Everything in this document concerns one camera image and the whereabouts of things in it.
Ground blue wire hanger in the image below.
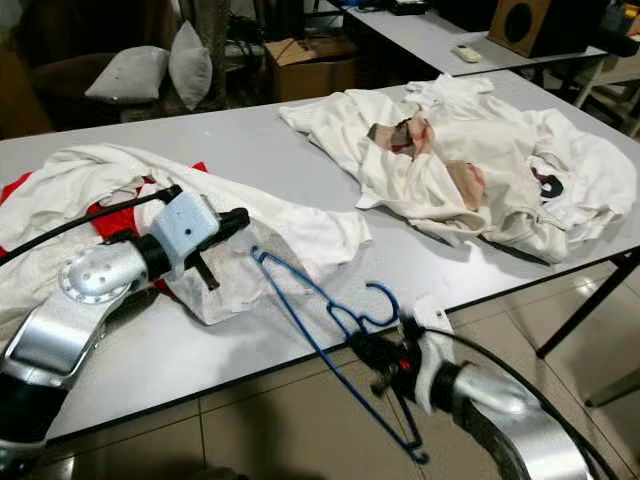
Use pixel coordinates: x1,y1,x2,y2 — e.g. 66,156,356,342
250,246,431,466

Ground plain white t-shirt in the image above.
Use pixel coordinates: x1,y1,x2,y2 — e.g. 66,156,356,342
15,144,373,327

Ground grey pillow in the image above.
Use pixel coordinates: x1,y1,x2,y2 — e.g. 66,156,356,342
84,45,169,104
168,20,214,111

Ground open brown cardboard box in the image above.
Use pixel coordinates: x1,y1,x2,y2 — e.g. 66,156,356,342
265,37,361,103

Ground plain red garment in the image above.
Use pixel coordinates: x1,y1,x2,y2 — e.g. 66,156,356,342
0,162,211,301

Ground white remote control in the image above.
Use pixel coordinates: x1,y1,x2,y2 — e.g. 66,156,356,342
452,44,484,64

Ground wooden speaker black cone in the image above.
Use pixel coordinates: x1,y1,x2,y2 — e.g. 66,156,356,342
487,0,566,59

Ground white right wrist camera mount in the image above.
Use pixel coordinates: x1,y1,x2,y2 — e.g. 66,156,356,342
400,294,458,413

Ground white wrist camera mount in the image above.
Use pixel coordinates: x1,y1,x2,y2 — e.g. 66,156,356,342
400,294,458,413
153,190,228,273

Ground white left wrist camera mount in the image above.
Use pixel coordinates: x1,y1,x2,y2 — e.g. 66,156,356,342
153,190,228,273

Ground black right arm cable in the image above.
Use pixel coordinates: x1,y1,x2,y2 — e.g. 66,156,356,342
420,325,621,480

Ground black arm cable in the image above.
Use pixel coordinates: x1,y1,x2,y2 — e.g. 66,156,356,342
420,325,621,480
0,186,181,266

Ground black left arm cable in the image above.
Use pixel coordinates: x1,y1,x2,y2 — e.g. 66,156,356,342
0,186,181,266

